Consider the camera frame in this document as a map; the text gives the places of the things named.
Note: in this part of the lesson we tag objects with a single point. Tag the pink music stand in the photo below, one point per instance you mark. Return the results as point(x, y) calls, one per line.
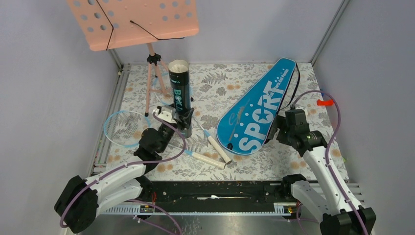
point(111, 24)

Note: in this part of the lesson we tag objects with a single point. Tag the red clip on wall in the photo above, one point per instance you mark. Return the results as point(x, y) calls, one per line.
point(329, 102)

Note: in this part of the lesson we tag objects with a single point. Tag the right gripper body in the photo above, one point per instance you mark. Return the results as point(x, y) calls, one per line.
point(285, 132)

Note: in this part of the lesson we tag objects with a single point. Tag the blue racket cover bag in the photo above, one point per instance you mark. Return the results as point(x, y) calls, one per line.
point(244, 128)

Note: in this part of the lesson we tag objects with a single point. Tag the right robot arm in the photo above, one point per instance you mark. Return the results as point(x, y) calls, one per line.
point(337, 210)

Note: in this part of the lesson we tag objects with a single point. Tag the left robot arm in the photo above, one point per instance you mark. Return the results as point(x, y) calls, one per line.
point(84, 199)

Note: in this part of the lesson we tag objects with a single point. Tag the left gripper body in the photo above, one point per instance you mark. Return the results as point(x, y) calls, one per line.
point(175, 124)

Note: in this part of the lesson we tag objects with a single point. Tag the black front rail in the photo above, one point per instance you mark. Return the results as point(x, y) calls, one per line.
point(218, 196)

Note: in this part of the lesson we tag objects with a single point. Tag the blue racket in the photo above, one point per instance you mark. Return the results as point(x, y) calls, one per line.
point(208, 136)
point(121, 127)

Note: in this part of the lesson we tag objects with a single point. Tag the black shuttlecock tube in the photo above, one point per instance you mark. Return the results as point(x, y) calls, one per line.
point(180, 82)

